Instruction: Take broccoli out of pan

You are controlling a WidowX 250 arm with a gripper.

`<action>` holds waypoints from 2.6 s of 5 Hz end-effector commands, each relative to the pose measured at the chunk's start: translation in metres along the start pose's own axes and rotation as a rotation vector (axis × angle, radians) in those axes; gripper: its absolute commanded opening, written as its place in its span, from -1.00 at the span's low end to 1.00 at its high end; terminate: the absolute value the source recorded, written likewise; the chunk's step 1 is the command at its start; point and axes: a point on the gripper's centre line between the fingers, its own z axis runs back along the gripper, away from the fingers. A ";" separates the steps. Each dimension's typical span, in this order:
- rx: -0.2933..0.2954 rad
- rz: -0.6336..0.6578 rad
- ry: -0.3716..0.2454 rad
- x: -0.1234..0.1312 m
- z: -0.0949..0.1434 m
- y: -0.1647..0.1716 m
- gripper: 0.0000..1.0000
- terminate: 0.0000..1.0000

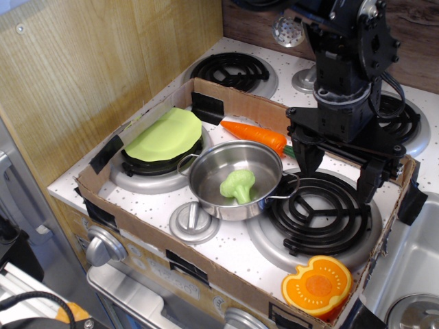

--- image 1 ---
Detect front silver stove knob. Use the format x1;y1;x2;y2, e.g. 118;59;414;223
169;202;220;245

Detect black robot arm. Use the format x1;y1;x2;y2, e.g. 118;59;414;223
239;1;406;203

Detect light green plate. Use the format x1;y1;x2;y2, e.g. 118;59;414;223
124;108;202;162

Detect hanging silver strainer ladle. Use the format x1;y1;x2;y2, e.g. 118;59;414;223
272;12;305;48

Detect silver oven dial right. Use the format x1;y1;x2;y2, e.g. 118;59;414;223
224;308;268;329

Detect cardboard fence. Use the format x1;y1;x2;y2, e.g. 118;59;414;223
74;77;429;329

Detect silver stove knob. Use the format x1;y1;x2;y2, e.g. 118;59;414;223
292;65;316;94
169;202;220;245

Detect silver oven door handle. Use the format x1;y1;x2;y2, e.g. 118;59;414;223
87;264;224;328

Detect silver sink basin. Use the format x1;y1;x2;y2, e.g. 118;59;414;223
358;193;438;328

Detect front left black burner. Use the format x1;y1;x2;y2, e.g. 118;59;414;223
110;128;213;195

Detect silver oven dial left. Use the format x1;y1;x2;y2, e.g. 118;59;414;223
86;226;128;267

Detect back right black burner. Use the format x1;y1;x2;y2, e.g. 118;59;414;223
378;99;431;157

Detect orange toy carrot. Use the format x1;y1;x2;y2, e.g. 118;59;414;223
220;121;296;158

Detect silver oven dial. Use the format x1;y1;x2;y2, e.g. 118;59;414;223
86;226;128;267
224;308;268;329

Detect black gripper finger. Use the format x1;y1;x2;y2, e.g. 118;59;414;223
357;158;391;203
292;136;324;177

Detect back left black burner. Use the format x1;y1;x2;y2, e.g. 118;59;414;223
183;52;278;99

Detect back silver stove knob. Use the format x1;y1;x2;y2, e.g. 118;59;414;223
292;65;316;94

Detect orange toy pumpkin half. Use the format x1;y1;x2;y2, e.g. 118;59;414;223
281;256;353;319

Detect black burner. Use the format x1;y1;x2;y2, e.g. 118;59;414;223
247;169;383;273
183;52;278;99
110;128;213;195
378;99;431;157

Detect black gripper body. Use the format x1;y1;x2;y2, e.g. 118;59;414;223
286;107;406;168

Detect front right black burner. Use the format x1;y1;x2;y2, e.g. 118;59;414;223
247;169;383;273

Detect green toy broccoli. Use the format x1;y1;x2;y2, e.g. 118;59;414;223
219;169;256;204

